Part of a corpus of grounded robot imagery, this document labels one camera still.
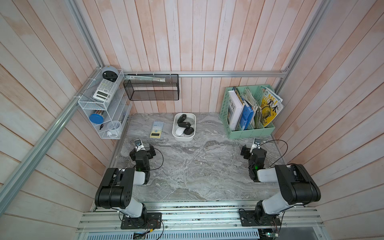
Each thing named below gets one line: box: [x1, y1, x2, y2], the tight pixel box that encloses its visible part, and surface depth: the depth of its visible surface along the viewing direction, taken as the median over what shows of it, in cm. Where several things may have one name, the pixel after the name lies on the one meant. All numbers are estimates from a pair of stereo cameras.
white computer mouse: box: [175, 126, 187, 136], surface depth 109 cm
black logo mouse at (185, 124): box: [178, 121, 191, 128], surface depth 112 cm
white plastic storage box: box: [172, 112, 197, 142], surface depth 106 cm
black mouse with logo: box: [183, 127, 194, 135], surface depth 107 cm
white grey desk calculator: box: [92, 78, 118, 103], surface depth 79 cm
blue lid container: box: [89, 113, 105, 124], surface depth 79 cm
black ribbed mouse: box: [177, 114, 187, 124], surface depth 116 cm
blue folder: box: [240, 105, 255, 131], surface depth 99 cm
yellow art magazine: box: [261, 88, 284, 128], surface depth 103 cm
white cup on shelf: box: [106, 120, 122, 138], surface depth 92 cm
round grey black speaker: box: [100, 66, 119, 83], surface depth 83 cm
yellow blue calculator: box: [149, 120, 164, 139], surface depth 112 cm
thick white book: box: [227, 90, 244, 131], surface depth 97 cm
